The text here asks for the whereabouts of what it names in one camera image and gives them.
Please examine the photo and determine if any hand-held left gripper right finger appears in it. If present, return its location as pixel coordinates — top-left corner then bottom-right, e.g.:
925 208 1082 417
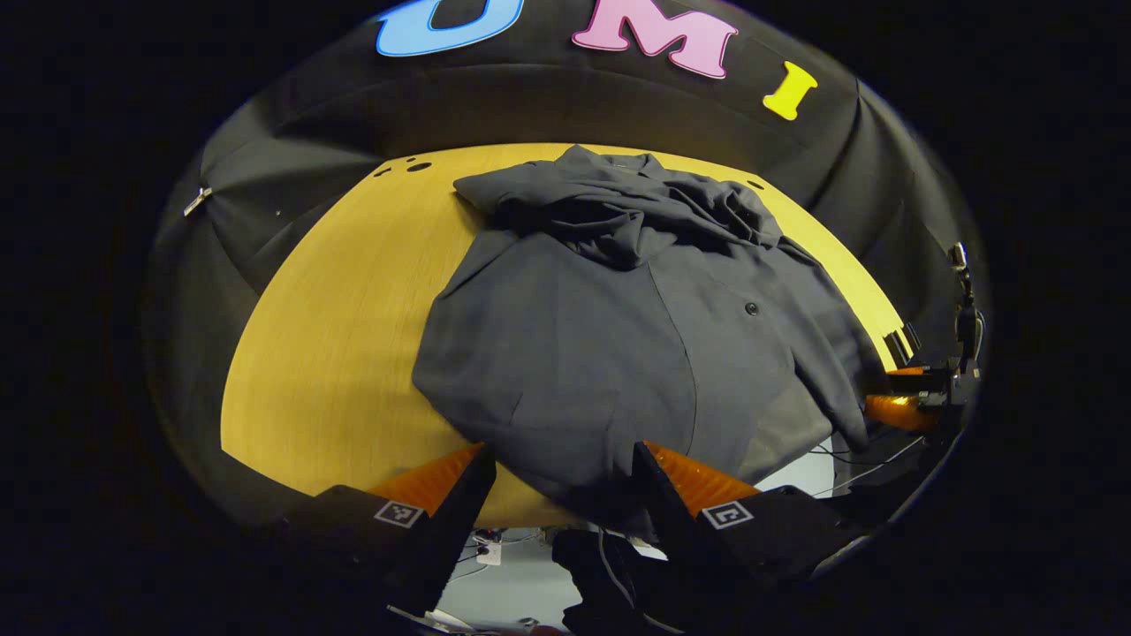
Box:
632 442 871 603

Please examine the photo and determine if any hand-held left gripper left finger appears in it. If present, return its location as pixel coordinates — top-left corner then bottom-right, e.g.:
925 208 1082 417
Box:
283 443 497 619

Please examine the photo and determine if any grey button shirt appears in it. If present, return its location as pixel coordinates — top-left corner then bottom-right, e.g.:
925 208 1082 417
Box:
411 144 889 540

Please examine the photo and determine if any black table clamp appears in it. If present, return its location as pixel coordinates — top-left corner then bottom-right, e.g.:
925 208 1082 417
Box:
885 323 922 365

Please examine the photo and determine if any dark cloth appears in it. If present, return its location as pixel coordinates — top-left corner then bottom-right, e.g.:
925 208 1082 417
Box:
552 528 708 636

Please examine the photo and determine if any black backdrop cloth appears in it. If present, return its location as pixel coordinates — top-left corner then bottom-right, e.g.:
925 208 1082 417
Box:
141 0 986 531

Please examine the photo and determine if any black cable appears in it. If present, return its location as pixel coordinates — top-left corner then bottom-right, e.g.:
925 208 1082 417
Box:
808 435 924 497

